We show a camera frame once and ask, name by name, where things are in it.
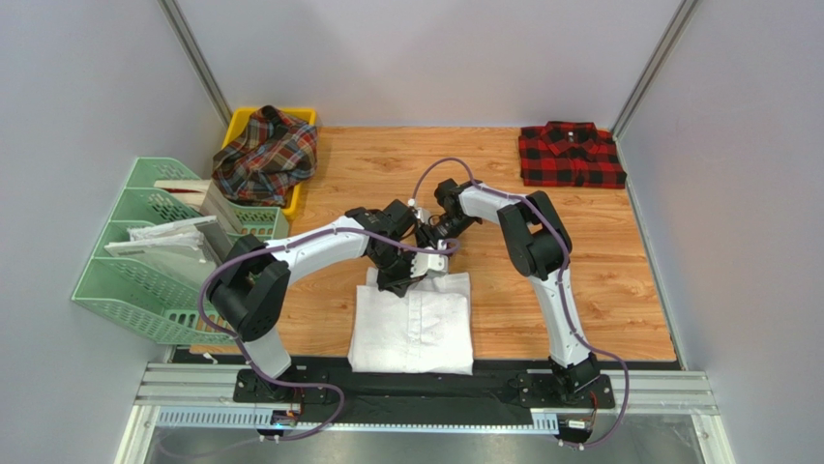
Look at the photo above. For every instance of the aluminium rail frame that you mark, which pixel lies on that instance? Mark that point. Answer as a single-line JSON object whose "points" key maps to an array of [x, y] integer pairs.
{"points": [[183, 413]]}

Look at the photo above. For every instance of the red black plaid folded shirt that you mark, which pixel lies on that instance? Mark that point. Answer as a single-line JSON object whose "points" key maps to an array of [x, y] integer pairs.
{"points": [[569, 154]]}

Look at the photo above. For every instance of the papers in file rack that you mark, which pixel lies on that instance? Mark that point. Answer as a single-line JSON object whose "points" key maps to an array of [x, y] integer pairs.
{"points": [[183, 231]]}

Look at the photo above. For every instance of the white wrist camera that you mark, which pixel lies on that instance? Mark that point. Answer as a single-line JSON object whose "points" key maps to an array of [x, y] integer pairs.
{"points": [[432, 264], [421, 214]]}

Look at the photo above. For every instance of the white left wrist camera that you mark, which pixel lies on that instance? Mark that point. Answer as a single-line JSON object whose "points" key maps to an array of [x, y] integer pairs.
{"points": [[432, 264]]}

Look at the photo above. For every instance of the green mesh file rack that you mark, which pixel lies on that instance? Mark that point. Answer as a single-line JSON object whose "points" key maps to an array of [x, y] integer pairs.
{"points": [[133, 295]]}

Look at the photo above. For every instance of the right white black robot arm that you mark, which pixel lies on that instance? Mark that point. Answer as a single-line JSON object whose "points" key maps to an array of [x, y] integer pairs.
{"points": [[539, 248]]}

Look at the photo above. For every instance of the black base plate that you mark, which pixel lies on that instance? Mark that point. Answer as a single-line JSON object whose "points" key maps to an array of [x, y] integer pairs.
{"points": [[498, 392]]}

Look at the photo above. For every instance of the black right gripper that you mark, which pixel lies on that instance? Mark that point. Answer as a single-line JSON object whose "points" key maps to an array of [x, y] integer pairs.
{"points": [[426, 235]]}

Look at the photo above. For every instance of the white long sleeve shirt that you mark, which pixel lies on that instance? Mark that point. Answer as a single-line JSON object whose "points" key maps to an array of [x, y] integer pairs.
{"points": [[426, 331]]}

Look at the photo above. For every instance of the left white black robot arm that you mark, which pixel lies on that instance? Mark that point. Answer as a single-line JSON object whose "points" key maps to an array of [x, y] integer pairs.
{"points": [[248, 289]]}

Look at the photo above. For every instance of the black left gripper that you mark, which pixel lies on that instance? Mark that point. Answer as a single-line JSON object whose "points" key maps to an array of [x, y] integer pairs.
{"points": [[397, 284]]}

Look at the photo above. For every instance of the multicolour plaid shirt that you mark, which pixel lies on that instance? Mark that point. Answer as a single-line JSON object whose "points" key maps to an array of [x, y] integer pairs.
{"points": [[264, 157]]}

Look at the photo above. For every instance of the left aluminium corner post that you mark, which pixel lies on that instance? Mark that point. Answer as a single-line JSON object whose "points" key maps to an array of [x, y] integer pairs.
{"points": [[180, 26]]}

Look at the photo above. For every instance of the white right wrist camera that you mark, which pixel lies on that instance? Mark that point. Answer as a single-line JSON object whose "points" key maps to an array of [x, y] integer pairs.
{"points": [[421, 214]]}

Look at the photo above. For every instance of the right aluminium corner post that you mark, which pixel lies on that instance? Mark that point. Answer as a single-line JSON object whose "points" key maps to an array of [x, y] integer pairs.
{"points": [[669, 39]]}

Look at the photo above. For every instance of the aluminium corner post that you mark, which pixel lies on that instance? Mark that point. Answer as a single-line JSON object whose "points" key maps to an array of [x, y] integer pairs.
{"points": [[180, 26], [669, 39]]}

